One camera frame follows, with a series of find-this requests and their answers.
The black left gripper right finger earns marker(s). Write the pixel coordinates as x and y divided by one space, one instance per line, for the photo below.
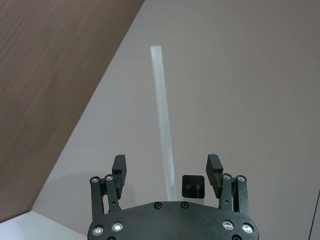
215 180

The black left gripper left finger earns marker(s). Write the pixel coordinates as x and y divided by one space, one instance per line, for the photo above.
117 185

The brown wooden panel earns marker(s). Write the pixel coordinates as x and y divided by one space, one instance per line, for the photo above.
45 87

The black wall socket white frame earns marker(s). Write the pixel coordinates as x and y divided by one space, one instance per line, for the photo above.
193 187

